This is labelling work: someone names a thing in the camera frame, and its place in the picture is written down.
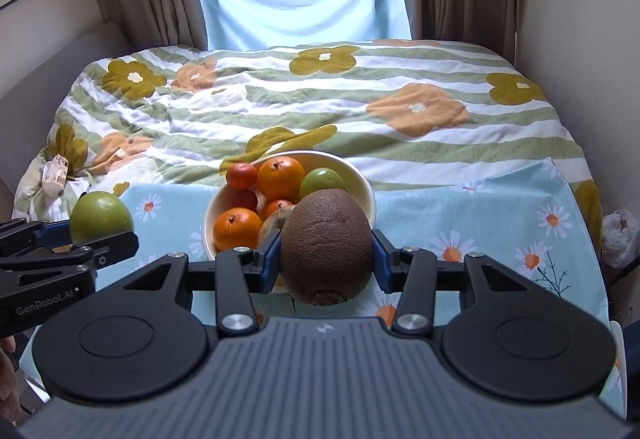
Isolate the floral striped duvet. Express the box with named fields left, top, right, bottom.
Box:
left=13, top=40, right=602, bottom=241

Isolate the orange at bowl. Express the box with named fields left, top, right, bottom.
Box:
left=213, top=207, right=262, bottom=251
left=257, top=156, right=306, bottom=202

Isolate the white crumpled packet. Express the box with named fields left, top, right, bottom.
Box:
left=41, top=154, right=70, bottom=198

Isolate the red cherry tomato left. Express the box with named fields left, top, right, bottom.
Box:
left=232, top=188, right=258, bottom=211

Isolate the orange at bowl back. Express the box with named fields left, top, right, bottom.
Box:
left=257, top=156, right=306, bottom=202

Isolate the green apple in bowl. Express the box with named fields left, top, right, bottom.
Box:
left=298, top=167, right=346, bottom=198

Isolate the brown kiwi fruit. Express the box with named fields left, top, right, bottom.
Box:
left=280, top=188, right=373, bottom=306

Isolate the small reddish orange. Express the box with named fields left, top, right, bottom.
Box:
left=226, top=162, right=257, bottom=190

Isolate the grey bed headboard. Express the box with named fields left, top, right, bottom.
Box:
left=1, top=22, right=134, bottom=192

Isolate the light blue daisy cloth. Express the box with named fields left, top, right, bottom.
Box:
left=19, top=157, right=626, bottom=420

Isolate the large yellow-brown apple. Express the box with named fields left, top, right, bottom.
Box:
left=257, top=206, right=294, bottom=246

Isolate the orange at bowl left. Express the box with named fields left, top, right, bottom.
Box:
left=213, top=207, right=262, bottom=251

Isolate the person's left hand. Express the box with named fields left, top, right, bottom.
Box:
left=0, top=336, right=21, bottom=423

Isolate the green apple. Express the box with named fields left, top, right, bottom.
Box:
left=298, top=167, right=346, bottom=198
left=70, top=191, right=134, bottom=244

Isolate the white plastic bag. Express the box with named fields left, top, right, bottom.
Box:
left=602, top=209, right=639, bottom=269

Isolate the large orange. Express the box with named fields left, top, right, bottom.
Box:
left=264, top=199, right=295, bottom=220

